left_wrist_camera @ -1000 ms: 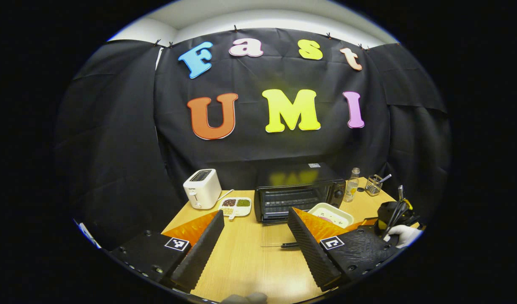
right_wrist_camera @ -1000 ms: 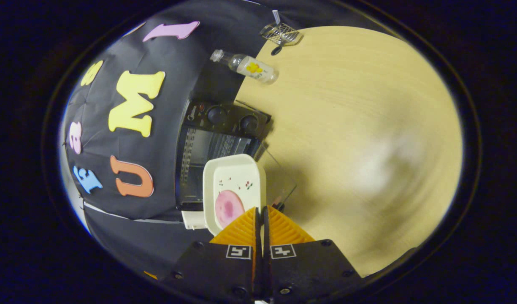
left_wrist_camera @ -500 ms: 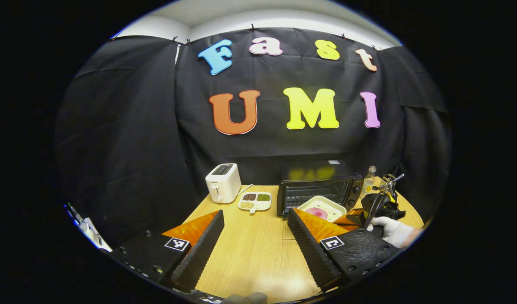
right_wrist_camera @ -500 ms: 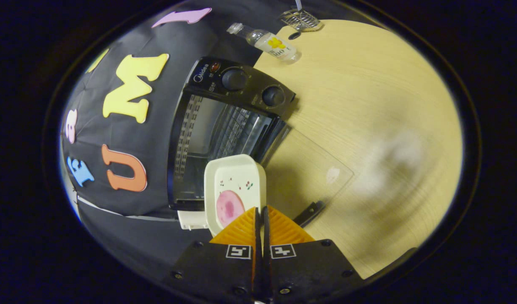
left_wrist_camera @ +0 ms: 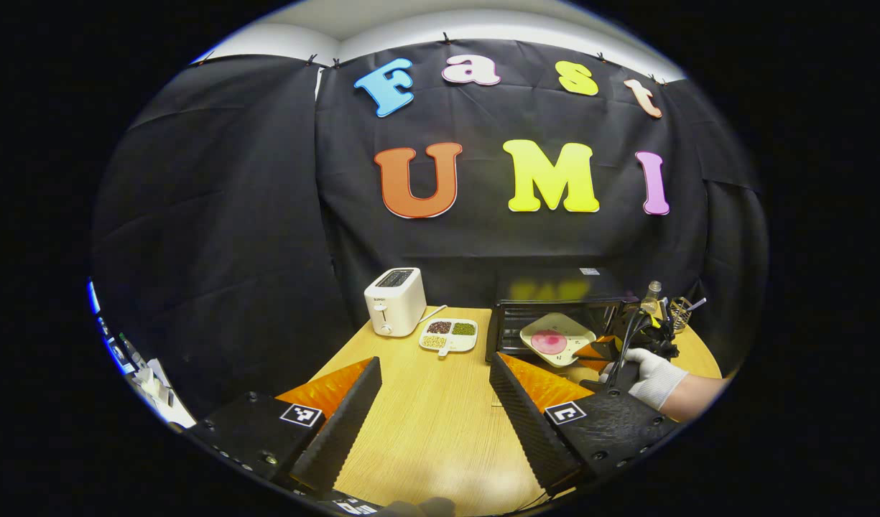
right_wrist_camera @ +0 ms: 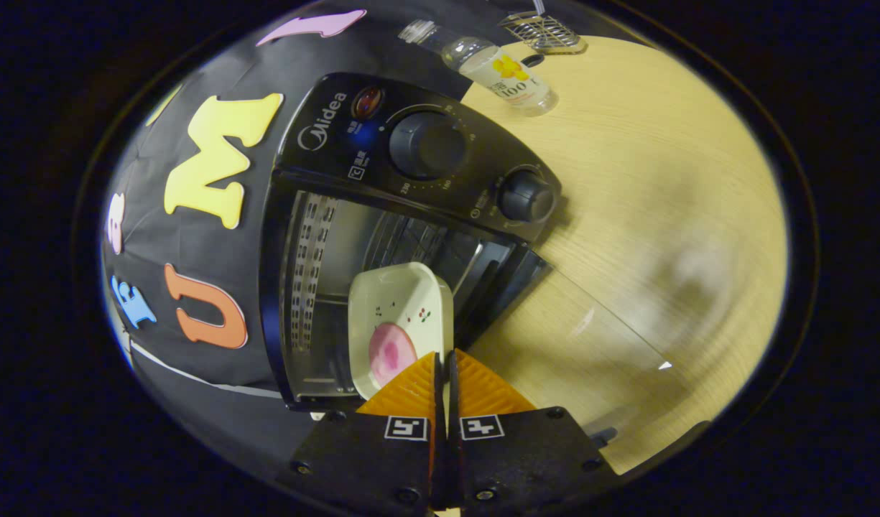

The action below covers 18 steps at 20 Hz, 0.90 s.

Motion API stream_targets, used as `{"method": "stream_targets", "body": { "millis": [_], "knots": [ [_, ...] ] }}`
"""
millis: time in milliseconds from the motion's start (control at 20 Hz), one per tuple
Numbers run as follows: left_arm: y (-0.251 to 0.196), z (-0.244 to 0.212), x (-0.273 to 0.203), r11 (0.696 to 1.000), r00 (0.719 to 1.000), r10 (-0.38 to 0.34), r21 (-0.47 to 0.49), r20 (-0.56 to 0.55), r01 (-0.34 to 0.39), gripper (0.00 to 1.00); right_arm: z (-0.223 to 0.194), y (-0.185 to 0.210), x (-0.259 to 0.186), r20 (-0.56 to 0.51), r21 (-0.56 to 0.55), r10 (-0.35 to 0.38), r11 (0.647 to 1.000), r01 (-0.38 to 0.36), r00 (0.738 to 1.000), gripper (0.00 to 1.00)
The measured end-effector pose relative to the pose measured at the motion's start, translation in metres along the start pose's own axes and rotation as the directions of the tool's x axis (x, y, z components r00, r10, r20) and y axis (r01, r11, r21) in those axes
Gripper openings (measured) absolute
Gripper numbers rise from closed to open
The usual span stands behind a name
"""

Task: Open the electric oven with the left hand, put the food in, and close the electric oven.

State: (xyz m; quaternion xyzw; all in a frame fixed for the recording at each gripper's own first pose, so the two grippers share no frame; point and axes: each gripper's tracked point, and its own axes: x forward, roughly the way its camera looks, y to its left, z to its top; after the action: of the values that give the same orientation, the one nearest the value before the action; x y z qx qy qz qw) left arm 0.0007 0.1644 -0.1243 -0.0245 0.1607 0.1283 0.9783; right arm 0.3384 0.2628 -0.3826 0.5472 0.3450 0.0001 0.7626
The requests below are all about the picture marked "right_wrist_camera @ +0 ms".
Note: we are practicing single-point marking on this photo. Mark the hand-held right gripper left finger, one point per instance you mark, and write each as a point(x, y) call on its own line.
point(368, 459)

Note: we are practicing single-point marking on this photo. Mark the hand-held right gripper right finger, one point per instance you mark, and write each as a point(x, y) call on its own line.
point(526, 452)

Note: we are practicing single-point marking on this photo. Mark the pink round ham slice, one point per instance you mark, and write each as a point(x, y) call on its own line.
point(391, 352)

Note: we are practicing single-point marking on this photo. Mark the pale square plate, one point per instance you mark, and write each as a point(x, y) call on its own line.
point(411, 301)

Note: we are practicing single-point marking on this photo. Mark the black electric oven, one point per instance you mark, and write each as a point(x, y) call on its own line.
point(339, 143)

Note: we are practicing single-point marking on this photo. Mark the clear yellow-label bottle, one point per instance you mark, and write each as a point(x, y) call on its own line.
point(497, 72)

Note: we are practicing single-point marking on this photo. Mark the black bottle cap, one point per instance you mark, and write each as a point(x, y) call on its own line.
point(533, 61)

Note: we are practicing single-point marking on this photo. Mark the metal mesh utensil holder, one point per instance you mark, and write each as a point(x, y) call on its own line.
point(544, 32)

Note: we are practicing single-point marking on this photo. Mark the metal spoon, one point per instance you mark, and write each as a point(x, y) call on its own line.
point(537, 6)

